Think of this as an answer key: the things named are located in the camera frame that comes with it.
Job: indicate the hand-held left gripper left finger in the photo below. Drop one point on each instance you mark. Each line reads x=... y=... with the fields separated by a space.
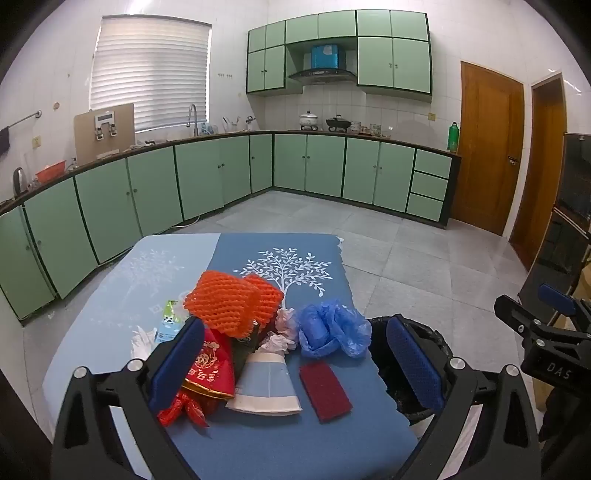
x=182 y=364

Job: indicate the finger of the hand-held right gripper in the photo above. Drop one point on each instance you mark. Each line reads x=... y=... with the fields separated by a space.
x=517 y=314
x=556 y=299

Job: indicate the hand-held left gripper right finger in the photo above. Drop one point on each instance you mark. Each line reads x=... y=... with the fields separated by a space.
x=413 y=364

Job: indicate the red gold-print packet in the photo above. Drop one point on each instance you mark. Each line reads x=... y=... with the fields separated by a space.
x=212 y=364

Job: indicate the black trash bin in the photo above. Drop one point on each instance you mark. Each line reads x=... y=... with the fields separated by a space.
x=381 y=360

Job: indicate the white glove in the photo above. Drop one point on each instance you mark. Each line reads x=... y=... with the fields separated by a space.
x=143 y=344

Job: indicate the red candy wrapper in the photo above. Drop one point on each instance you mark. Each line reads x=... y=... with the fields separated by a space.
x=184 y=410

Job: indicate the dark green packet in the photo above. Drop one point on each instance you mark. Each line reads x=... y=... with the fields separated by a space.
x=241 y=355

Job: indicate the orange foam fruit net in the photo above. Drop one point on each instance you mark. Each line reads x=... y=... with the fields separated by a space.
x=221 y=300
x=268 y=295

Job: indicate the blue white paper cup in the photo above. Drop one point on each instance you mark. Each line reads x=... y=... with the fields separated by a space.
x=265 y=383

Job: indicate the blue plastic bag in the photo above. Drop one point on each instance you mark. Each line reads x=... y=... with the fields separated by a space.
x=332 y=327

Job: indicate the dark red scouring pad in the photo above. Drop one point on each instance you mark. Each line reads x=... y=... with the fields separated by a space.
x=325 y=392

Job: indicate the blue tree-print tablecloth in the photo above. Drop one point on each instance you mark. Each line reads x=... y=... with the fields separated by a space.
x=277 y=438

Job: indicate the narrow wooden door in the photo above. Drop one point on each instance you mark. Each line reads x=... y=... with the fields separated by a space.
x=545 y=175

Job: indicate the wide wooden door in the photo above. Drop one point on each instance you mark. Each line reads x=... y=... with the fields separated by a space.
x=485 y=152

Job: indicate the green bottle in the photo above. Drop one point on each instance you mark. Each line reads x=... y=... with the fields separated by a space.
x=453 y=138

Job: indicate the green base kitchen cabinets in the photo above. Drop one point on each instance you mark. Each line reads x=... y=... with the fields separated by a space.
x=323 y=161

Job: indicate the glass jar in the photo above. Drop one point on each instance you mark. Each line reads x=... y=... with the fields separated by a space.
x=374 y=130
x=355 y=127

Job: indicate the red plastic basket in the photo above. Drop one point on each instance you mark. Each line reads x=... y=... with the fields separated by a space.
x=51 y=170

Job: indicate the steel kitchen faucet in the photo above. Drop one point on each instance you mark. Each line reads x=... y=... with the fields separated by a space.
x=195 y=124

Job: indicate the utensil holder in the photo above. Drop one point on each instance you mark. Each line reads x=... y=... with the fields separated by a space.
x=233 y=127

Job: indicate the steel kettle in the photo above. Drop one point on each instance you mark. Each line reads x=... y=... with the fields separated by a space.
x=19 y=182

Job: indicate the black wok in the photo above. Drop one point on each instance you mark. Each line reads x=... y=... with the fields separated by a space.
x=337 y=123

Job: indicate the small white device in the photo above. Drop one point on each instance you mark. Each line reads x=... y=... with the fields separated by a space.
x=105 y=119

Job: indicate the white cooking pot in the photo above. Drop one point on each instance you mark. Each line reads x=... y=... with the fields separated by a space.
x=308 y=121

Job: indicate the dark hanging cloth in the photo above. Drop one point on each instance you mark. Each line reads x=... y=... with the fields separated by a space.
x=3 y=138

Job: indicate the white window blind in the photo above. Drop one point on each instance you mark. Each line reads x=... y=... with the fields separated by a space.
x=147 y=69

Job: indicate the black range hood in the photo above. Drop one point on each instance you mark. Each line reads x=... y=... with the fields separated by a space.
x=323 y=74

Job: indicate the green wall cabinets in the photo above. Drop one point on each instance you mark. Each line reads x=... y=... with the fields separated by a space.
x=392 y=60

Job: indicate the steel towel rail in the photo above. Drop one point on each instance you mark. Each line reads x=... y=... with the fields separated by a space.
x=23 y=118

